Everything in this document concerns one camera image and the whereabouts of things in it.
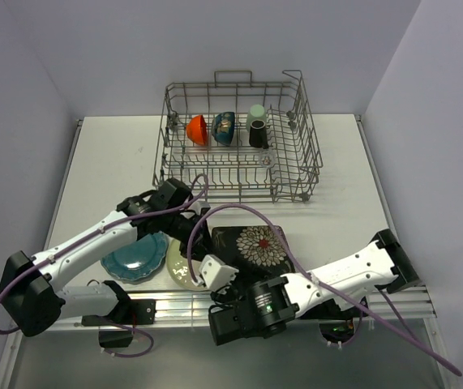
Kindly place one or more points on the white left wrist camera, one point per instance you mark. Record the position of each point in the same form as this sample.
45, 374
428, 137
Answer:
200, 207

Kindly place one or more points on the blue patterned bowl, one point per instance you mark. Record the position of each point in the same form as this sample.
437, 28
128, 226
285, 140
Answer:
223, 127

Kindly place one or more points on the grey wire dish rack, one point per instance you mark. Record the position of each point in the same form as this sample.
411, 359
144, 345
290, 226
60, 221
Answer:
232, 172

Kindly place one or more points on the green cream round plate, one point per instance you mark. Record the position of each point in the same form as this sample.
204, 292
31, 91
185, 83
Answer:
178, 268

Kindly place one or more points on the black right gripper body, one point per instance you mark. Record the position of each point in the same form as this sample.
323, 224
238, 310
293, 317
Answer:
234, 290

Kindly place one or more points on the aluminium table edge rail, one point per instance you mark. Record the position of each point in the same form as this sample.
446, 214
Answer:
190, 308

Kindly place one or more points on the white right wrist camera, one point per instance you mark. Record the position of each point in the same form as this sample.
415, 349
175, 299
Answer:
214, 274

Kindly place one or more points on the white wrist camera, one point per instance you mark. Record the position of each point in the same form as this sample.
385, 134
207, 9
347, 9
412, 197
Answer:
214, 274
200, 207

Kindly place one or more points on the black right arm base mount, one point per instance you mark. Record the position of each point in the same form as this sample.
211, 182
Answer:
336, 327

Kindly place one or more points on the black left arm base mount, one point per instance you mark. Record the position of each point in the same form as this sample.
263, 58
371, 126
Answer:
113, 333

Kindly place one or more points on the black floral square plate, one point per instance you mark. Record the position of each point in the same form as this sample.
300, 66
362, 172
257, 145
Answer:
254, 250

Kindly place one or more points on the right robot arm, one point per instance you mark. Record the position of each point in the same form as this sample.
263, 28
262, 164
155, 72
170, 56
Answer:
263, 308

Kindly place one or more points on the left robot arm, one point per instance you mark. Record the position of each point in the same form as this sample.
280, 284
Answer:
33, 289

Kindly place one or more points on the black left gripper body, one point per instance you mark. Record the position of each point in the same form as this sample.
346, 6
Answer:
180, 227

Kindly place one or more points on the teal scalloped plate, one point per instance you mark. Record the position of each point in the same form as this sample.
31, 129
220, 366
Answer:
138, 261

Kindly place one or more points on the black mug brown inside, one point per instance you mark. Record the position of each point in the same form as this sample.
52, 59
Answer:
258, 134

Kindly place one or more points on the clear drinking glass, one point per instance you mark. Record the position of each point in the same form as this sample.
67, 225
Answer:
267, 158

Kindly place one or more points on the light green plastic cup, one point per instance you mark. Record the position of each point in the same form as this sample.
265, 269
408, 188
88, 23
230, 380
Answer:
256, 112

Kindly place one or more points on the orange bowl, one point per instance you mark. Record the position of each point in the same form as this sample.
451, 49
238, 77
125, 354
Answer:
196, 130

